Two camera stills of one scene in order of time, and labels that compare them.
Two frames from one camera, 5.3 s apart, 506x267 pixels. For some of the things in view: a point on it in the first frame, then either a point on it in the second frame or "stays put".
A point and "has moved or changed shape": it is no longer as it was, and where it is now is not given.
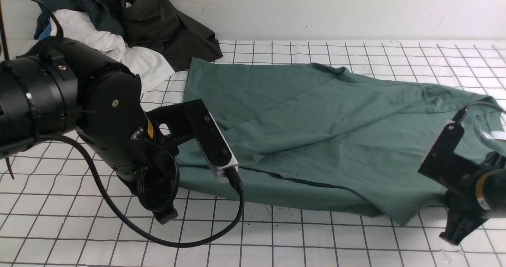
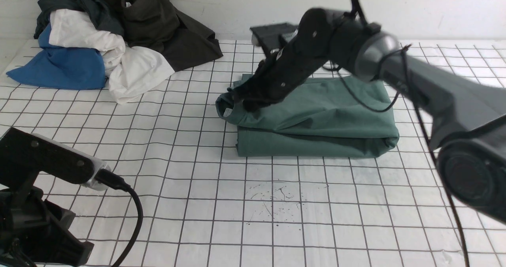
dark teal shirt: [102, 2] stays put
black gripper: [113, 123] to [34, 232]
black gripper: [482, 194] to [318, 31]
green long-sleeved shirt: [313, 134] has moved or changed shape
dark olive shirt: [151, 20] stays put
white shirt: [147, 64] stays put
